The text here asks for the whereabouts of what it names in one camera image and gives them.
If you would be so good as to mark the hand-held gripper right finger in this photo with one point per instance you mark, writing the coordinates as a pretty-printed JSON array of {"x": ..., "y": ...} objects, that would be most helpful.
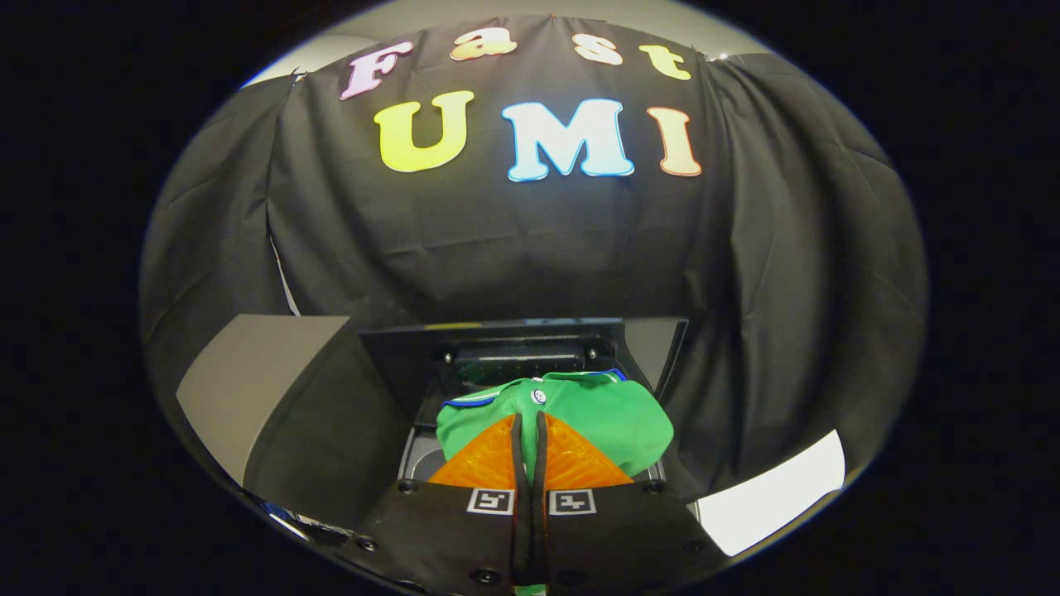
[{"x": 613, "y": 538}]

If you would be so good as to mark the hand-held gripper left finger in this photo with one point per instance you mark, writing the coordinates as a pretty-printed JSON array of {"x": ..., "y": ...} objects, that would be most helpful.
[{"x": 447, "y": 538}]

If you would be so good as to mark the green polo shirt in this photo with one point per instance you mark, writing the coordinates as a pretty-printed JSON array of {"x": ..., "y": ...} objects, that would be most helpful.
[{"x": 613, "y": 414}]

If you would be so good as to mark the white sheet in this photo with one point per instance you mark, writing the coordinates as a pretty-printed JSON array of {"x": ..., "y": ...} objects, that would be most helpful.
[{"x": 770, "y": 497}]

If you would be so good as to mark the grey cabinet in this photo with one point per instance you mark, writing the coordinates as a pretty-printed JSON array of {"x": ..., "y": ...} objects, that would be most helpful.
[{"x": 257, "y": 372}]

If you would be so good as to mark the black backdrop cloth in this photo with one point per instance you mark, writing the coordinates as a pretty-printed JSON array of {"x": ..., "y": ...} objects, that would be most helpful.
[{"x": 513, "y": 248}]

